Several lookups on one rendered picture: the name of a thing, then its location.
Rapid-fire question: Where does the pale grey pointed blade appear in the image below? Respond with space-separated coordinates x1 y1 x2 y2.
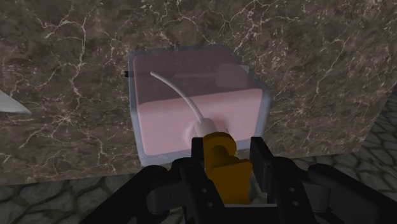
0 89 32 115

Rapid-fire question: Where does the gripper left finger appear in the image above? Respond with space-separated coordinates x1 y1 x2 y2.
80 136 226 224

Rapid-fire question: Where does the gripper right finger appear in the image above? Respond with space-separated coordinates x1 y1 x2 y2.
249 136 397 224

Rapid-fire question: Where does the white tool with orange handle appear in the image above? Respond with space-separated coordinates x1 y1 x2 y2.
150 71 254 206

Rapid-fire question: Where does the pink translucent square container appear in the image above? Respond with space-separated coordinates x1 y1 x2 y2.
123 45 273 167

